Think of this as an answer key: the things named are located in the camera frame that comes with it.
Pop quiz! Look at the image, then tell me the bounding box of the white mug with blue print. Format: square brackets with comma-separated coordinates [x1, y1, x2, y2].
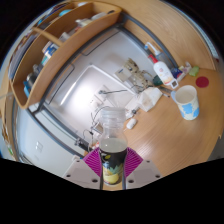
[171, 84, 201, 121]

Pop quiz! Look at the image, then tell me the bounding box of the flat round red coaster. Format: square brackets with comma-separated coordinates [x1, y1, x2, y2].
[195, 75, 210, 89]

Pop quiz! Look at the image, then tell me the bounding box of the blue spray bottle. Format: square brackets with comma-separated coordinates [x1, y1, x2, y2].
[144, 41, 165, 58]

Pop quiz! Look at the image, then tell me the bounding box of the clear bottle with dark label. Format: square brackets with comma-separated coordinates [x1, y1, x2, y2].
[98, 107, 129, 186]

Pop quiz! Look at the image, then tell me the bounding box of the grey metal desk frame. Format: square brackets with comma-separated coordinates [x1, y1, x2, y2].
[13, 13, 178, 158]

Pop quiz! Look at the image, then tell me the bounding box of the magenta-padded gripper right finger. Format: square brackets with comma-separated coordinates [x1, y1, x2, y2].
[123, 147, 164, 191]

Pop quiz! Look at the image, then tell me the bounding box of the white tissue pack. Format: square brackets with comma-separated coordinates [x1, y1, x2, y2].
[134, 87, 164, 113]

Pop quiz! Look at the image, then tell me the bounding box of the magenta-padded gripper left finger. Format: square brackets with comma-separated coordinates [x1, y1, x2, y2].
[62, 147, 103, 191]

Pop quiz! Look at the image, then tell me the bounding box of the wooden shelf unit with items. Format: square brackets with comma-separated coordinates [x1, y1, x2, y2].
[8, 1, 123, 110]

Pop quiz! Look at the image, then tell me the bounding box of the small white display clock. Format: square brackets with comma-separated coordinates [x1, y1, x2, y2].
[169, 79, 180, 90]

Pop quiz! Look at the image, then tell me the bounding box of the white pump bottle, red pump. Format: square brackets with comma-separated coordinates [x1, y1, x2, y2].
[148, 54, 176, 86]

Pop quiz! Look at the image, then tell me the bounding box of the small white earbuds case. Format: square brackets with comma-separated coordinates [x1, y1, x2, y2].
[125, 118, 138, 131]

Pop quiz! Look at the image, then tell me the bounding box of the white desk lamp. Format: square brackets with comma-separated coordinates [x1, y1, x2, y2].
[58, 63, 134, 108]

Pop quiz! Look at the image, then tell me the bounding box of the blue and white small box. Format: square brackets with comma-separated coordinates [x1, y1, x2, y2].
[171, 66, 184, 77]

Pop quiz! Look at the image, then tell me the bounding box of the small green packet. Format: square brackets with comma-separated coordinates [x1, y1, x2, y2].
[188, 65, 201, 77]

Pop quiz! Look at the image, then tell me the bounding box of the pale pink packet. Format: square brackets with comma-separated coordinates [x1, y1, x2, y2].
[181, 61, 193, 77]

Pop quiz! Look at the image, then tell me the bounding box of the wooden tree figure toy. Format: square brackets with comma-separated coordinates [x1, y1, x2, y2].
[123, 58, 152, 88]

